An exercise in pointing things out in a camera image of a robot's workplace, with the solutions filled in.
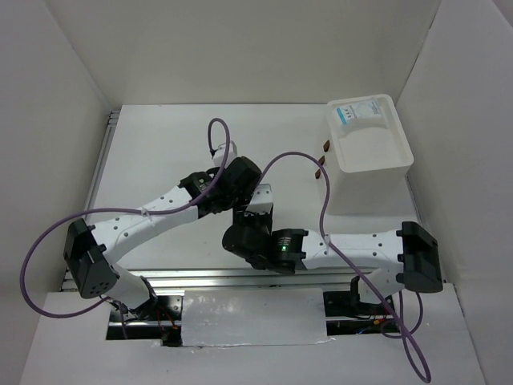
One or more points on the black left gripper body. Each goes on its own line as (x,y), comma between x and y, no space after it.
(240,198)

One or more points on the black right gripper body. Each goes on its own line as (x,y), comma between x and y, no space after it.
(260,221)

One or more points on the white cotton pad pack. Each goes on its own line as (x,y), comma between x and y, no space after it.
(354,115)

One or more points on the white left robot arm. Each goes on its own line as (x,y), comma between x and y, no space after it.
(92,252)

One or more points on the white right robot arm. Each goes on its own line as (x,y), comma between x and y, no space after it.
(396,260)

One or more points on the white foil cover plate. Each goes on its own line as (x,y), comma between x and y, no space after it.
(236,318)

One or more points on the white drawer cabinet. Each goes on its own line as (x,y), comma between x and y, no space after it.
(372,166)

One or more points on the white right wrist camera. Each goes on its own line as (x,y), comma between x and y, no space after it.
(262,200)

